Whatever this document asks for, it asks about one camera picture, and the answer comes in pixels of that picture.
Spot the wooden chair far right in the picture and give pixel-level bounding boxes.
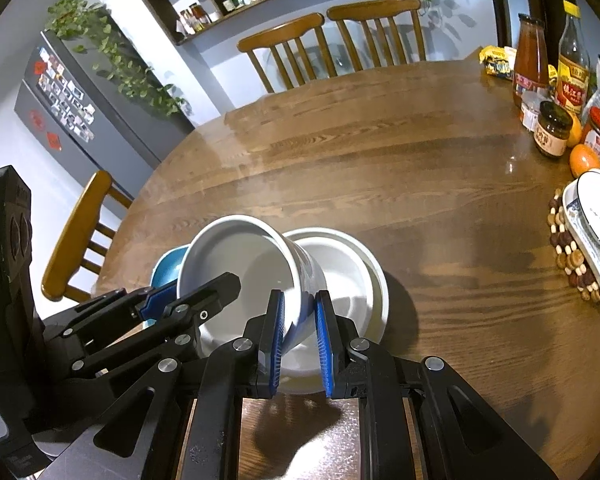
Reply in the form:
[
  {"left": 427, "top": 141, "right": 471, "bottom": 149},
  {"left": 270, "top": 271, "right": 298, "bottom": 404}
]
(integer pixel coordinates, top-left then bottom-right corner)
[{"left": 326, "top": 0, "right": 427, "bottom": 72}]

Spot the large white bowl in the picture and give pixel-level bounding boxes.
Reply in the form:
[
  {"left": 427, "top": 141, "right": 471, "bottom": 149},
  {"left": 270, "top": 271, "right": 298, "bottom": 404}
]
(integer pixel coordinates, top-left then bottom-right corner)
[{"left": 278, "top": 228, "right": 389, "bottom": 396}]

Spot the wooden chair at left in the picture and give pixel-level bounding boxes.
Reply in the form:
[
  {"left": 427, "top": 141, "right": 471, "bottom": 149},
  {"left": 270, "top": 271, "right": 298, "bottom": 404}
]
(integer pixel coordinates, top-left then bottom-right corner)
[{"left": 41, "top": 170, "right": 132, "bottom": 304}]

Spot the dark paste jar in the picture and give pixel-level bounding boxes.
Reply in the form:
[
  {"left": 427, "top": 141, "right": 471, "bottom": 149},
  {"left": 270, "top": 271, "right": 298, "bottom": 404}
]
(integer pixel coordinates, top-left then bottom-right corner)
[{"left": 533, "top": 101, "right": 573, "bottom": 158}]

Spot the small white lid jar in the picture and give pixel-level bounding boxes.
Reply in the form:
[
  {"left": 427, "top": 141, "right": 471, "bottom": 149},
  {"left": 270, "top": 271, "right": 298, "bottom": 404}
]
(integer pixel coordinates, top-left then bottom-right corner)
[{"left": 520, "top": 90, "right": 547, "bottom": 133}]

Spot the small white bowl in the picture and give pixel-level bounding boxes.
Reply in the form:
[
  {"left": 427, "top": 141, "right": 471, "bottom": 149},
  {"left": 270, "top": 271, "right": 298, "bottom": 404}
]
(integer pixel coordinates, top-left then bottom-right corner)
[{"left": 176, "top": 214, "right": 327, "bottom": 356}]

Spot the trailing green plant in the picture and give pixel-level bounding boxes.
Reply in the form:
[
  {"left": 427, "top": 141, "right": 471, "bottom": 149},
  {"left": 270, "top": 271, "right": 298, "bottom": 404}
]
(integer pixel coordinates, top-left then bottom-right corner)
[{"left": 45, "top": 0, "right": 186, "bottom": 117}]

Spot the yellow snack packet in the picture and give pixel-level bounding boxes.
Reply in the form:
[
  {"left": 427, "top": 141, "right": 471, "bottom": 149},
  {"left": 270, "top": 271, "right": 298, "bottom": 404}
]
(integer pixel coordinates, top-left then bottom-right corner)
[{"left": 478, "top": 46, "right": 517, "bottom": 81}]

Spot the grey refrigerator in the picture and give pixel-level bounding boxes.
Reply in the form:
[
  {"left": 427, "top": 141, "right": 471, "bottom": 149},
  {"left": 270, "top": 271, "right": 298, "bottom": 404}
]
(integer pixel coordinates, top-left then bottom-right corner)
[{"left": 14, "top": 30, "right": 193, "bottom": 200}]

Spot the orange fruit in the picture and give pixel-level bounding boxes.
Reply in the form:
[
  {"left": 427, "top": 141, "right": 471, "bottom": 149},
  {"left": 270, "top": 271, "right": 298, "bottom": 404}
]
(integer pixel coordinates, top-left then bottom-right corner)
[
  {"left": 567, "top": 110, "right": 582, "bottom": 148},
  {"left": 569, "top": 143, "right": 600, "bottom": 179}
]

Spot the vinegar bottle yellow cap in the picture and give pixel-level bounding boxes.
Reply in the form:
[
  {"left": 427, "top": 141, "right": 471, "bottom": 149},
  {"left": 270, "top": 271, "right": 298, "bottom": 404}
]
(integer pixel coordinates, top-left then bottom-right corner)
[{"left": 555, "top": 0, "right": 591, "bottom": 116}]

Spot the wooden chair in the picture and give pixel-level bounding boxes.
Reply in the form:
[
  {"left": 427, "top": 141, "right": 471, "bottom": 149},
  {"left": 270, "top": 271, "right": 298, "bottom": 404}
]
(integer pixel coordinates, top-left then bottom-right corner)
[
  {"left": 326, "top": 0, "right": 427, "bottom": 72},
  {"left": 237, "top": 12, "right": 338, "bottom": 94},
  {"left": 41, "top": 170, "right": 132, "bottom": 304}
]

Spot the blue white patterned dish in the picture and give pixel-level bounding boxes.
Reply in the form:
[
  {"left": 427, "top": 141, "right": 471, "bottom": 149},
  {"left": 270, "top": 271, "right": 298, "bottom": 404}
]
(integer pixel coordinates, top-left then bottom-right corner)
[{"left": 562, "top": 181, "right": 600, "bottom": 288}]

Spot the wooden bead trivet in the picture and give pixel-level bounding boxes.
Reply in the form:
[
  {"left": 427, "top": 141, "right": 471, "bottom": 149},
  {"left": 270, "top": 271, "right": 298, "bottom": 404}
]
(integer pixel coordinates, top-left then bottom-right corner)
[{"left": 546, "top": 188, "right": 600, "bottom": 304}]

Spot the wooden chair far left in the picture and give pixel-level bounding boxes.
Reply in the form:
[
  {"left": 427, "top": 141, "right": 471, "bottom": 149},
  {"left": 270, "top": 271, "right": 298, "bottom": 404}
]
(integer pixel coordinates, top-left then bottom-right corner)
[{"left": 237, "top": 12, "right": 338, "bottom": 94}]

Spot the red sauce bottle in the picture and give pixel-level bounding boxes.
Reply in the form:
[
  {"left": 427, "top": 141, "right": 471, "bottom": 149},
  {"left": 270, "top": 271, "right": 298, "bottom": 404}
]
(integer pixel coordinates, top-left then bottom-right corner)
[{"left": 513, "top": 13, "right": 550, "bottom": 108}]

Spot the blue square dish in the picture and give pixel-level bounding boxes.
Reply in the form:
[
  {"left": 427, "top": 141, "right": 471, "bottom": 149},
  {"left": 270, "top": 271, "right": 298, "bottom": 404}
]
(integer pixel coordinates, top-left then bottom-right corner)
[{"left": 142, "top": 245, "right": 188, "bottom": 328}]

